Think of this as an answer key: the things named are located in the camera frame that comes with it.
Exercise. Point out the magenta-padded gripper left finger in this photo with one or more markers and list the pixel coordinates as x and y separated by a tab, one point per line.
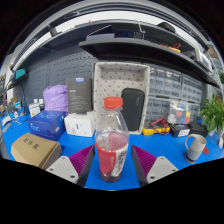
63	168

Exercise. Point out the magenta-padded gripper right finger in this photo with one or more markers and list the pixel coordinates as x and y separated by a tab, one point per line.
160	168

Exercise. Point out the clear red-capped drink bottle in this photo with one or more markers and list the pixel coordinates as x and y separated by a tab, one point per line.
111	150

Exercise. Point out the brown cardboard box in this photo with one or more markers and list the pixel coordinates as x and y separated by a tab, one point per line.
33	150

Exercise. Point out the beige and grey mug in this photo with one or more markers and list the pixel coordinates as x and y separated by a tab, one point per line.
195	148

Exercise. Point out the yellow multimeter with leads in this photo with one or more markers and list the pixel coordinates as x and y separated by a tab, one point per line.
155	128

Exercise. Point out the black box with white label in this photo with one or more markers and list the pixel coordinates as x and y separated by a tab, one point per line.
180	130

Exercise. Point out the blue carton box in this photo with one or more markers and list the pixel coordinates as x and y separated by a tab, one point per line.
46	125

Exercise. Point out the white carton box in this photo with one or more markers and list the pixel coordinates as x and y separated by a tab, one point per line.
80	125

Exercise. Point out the plain black box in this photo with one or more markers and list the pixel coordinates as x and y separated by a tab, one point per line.
199	127

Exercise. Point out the clear organizer with coloured parts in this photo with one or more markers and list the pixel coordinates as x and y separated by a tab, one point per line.
180	112

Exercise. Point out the grey parts drawer cabinet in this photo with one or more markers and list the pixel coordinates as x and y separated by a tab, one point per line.
195	111
165	81
156	108
191	88

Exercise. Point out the black zip case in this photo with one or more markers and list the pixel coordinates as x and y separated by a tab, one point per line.
134	108

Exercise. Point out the small white box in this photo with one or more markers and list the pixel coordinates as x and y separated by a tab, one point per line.
34	109

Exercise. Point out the purple plastic bag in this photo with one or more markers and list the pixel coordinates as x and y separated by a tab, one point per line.
56	98

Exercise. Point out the dark grey flat carton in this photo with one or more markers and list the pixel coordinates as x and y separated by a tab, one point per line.
79	96

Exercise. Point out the green potted plant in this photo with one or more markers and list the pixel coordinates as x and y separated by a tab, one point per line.
213	115

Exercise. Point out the white dotted storage tray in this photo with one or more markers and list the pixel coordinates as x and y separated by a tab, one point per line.
111	81

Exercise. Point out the dark wall shelf unit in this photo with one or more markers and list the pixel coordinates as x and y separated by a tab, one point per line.
133	48

